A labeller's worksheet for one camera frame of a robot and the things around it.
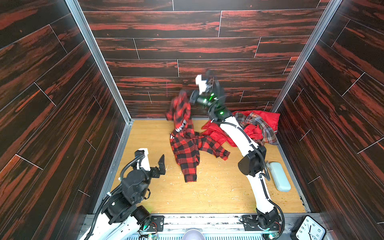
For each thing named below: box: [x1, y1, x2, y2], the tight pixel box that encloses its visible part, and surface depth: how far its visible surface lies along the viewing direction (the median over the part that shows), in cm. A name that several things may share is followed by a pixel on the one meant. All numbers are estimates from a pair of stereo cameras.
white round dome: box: [181, 229, 206, 240], surface depth 70 cm
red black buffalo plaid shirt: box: [165, 90, 231, 183], surface depth 98 cm
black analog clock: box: [290, 215, 327, 240], surface depth 71 cm
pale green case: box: [269, 162, 292, 193], surface depth 88 cm
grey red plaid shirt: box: [235, 112, 279, 145], surface depth 100 cm
